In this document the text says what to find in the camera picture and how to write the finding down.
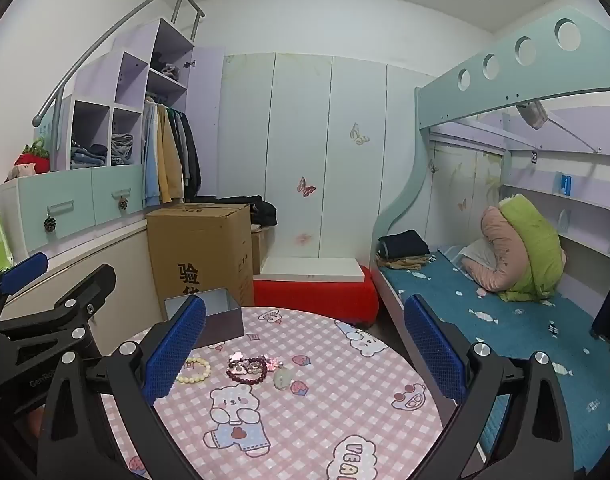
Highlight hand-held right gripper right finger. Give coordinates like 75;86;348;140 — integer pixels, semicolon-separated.
404;294;580;480

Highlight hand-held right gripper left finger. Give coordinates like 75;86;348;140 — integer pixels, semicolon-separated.
37;295;208;480

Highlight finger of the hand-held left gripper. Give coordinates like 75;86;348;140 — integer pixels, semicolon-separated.
0;252;50;321
0;264;116;356

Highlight cream bead bracelet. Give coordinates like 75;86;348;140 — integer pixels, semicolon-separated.
176;356;212;386

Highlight grey metal tin box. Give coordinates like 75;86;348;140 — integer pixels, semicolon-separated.
164;287;244;348

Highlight dark red bead bracelet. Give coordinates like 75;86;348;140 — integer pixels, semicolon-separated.
226;355;268;386

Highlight cream cabinet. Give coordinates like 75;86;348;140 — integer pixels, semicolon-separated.
0;220;158;356

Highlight blue candy print bedsheet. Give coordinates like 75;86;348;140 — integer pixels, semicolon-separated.
377;245;610;476

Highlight teal drawer cabinet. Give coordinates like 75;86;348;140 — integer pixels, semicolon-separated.
0;162;146;261

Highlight folded tan clothes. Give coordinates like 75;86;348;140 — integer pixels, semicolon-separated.
376;255;436;271

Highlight white pillow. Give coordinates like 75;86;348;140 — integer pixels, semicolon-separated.
460;239;500;276

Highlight strawberry plush toy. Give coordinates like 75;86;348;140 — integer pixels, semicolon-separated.
14;141;50;176

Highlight large cardboard box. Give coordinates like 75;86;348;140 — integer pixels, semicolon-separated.
146;202;256;313

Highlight folded dark clothes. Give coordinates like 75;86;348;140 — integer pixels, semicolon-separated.
377;230;430;258

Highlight small cardboard box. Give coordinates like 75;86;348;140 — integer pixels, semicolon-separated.
251;227;276;276

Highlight folded blue jeans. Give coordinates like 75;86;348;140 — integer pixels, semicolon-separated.
71;142;107;168

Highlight pink quilt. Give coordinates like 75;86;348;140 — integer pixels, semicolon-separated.
465;207;568;293

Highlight red storage box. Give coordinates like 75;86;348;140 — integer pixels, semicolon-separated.
253;265;380;328

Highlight pink checkered bear tablecloth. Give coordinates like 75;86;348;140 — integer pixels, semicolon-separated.
100;306;448;480

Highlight folded grey clothes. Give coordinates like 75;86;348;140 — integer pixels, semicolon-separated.
111;132;134;166

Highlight green quilt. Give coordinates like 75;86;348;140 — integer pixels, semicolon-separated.
500;194;563;302

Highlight light blue hanging shirt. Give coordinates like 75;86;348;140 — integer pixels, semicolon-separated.
142;100;160;208

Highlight white board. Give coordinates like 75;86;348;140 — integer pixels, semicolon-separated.
260;257;364;282

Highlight tan hanging jacket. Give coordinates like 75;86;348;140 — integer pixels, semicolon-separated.
157;105;184;203

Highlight black clothes pile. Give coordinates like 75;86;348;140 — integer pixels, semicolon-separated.
235;195;278;228

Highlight dark hanging jackets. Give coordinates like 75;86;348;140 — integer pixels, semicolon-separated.
167;107;202;201

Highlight purple shelf unit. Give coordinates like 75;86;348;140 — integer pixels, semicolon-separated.
55;17;226;201

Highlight grey metal handrail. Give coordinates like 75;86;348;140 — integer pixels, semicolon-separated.
32;0;206;128

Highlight grey hanging cloth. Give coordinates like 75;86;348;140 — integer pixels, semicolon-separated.
516;101;550;131

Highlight teal bunk bed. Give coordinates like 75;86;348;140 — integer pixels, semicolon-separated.
372;10;610;476

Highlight white wardrobe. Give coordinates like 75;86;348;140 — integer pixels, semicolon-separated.
217;52;438;271

